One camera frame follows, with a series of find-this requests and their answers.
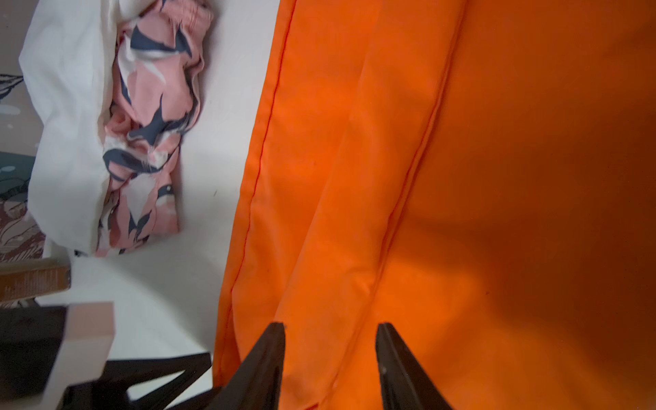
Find orange shorts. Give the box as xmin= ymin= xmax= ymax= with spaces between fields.
xmin=214 ymin=1 xmax=655 ymax=409

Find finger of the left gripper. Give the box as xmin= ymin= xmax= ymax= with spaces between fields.
xmin=59 ymin=353 xmax=212 ymax=409

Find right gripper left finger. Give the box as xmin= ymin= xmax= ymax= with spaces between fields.
xmin=206 ymin=322 xmax=285 ymax=410

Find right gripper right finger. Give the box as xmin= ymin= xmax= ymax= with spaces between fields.
xmin=375 ymin=323 xmax=453 ymax=410

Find white shorts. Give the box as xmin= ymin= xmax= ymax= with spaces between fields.
xmin=19 ymin=1 xmax=150 ymax=255

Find pink patterned shorts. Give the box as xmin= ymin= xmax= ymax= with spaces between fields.
xmin=95 ymin=1 xmax=214 ymax=257

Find wooden block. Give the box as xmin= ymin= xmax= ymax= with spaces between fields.
xmin=1 ymin=258 xmax=71 ymax=303

